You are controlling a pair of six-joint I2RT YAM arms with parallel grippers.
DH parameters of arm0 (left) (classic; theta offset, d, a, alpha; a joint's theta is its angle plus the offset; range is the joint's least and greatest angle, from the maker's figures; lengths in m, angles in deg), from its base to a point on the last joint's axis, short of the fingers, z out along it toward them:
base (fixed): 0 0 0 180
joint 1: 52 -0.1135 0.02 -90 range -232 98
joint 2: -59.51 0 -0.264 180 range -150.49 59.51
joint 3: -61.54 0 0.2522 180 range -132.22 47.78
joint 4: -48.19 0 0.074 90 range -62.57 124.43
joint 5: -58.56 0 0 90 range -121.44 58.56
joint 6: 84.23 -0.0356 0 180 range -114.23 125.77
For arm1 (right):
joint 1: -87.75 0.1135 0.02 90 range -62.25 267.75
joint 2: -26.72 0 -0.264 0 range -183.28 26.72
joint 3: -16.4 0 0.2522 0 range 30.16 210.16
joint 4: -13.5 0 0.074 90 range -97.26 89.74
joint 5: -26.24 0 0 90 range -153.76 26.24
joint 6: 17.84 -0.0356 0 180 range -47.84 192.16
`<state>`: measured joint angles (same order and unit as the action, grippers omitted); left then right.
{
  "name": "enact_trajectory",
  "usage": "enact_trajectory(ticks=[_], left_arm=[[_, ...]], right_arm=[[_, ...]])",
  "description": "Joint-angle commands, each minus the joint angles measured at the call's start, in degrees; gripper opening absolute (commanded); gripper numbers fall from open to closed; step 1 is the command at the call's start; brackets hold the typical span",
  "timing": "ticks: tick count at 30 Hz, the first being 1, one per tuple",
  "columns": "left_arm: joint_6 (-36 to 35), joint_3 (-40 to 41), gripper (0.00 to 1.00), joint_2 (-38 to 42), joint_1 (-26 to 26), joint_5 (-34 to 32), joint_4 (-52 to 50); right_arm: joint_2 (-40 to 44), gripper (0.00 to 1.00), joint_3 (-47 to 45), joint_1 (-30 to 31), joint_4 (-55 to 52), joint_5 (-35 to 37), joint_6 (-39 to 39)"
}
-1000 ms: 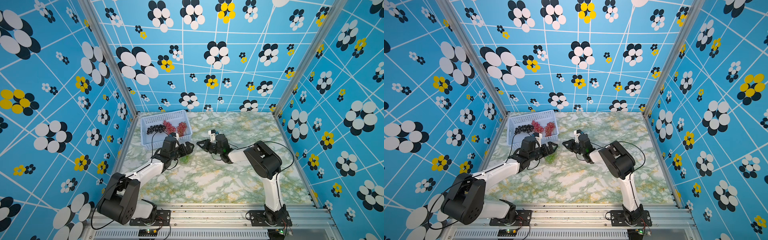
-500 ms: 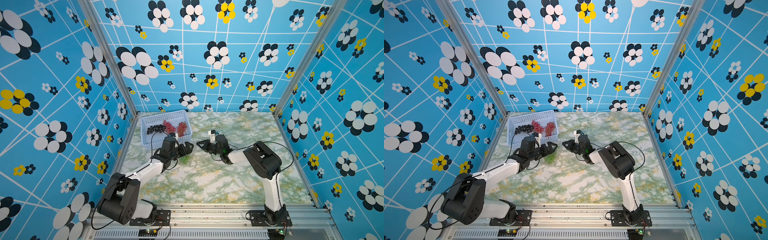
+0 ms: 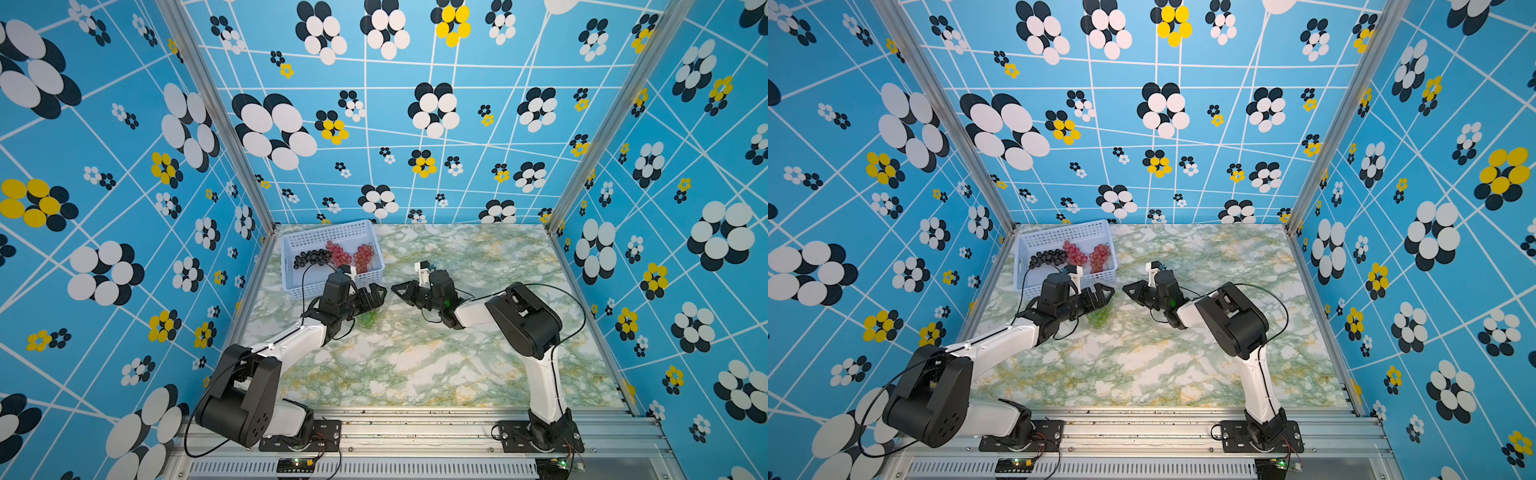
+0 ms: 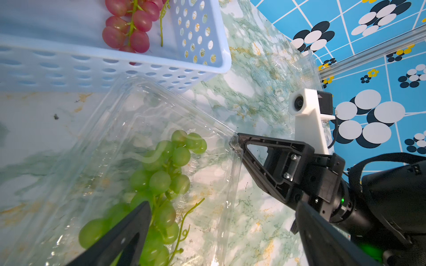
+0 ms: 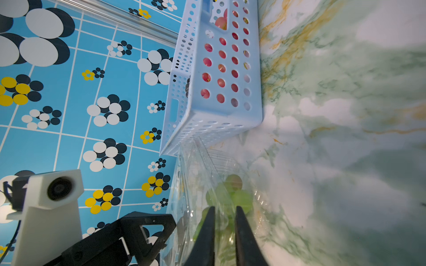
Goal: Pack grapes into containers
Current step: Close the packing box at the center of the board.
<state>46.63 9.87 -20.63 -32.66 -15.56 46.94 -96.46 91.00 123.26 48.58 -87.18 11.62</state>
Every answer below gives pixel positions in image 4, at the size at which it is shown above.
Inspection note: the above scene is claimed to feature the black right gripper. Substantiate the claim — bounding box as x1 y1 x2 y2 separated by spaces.
237 133 366 229

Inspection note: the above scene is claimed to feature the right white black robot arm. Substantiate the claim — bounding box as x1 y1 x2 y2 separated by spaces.
237 133 426 266

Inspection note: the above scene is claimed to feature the red grape bunch right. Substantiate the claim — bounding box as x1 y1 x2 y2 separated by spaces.
102 0 170 53

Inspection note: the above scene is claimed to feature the green grape bunch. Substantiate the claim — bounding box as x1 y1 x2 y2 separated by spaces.
78 130 207 266

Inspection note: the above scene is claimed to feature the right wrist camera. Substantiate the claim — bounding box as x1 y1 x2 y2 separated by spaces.
288 89 335 155

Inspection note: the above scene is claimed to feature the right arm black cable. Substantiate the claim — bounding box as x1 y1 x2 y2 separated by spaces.
327 114 340 150

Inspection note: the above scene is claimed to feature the clear plastic clamshell container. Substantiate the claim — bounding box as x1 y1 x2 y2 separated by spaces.
1 55 319 266

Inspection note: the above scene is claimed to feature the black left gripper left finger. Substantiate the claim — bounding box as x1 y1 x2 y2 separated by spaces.
69 201 152 266

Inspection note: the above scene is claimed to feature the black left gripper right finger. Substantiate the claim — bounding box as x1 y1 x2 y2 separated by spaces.
296 202 379 266

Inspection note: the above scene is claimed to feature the light blue perforated plastic basket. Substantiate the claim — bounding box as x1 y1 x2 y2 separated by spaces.
1 1 231 93

